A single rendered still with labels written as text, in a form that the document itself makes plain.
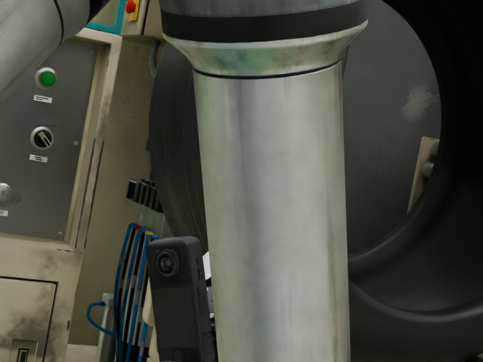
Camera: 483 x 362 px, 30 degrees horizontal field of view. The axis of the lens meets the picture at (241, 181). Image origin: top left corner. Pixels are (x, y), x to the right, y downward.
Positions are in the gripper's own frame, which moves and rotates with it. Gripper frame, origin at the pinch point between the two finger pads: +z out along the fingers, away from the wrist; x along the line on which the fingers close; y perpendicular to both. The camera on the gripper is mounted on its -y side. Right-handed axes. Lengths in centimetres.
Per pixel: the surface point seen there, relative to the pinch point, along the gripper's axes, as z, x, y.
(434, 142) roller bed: 69, 2, 35
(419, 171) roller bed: 65, -1, 38
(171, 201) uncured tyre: 11.8, -13.6, 1.8
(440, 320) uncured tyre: 9.6, 14.0, 22.5
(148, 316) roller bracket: 15.5, -29.1, 22.4
